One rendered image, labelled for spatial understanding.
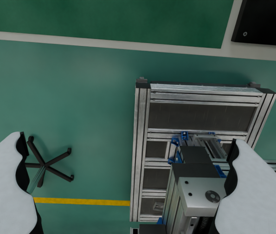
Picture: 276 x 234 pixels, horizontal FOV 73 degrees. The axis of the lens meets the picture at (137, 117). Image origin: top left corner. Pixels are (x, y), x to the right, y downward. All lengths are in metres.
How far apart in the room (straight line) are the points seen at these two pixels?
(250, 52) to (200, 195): 0.39
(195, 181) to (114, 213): 1.77
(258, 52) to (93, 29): 0.43
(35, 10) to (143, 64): 0.86
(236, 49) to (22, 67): 1.27
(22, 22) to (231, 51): 0.53
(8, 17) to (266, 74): 1.46
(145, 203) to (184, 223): 1.22
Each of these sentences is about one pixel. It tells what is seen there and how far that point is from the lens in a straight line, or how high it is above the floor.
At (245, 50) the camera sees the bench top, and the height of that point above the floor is 0.75.
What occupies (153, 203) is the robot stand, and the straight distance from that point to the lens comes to 1.76.
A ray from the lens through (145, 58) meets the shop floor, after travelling 1.28.
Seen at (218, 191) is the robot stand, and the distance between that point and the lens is 0.53.
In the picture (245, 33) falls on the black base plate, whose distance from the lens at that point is 0.56.
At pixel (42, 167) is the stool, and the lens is 1.77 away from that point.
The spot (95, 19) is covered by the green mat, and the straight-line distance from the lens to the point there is 0.52.
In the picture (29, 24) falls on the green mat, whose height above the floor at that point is 0.75.
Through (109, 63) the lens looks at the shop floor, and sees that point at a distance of 1.30.
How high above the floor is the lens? 1.26
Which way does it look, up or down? 62 degrees down
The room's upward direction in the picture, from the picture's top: 178 degrees clockwise
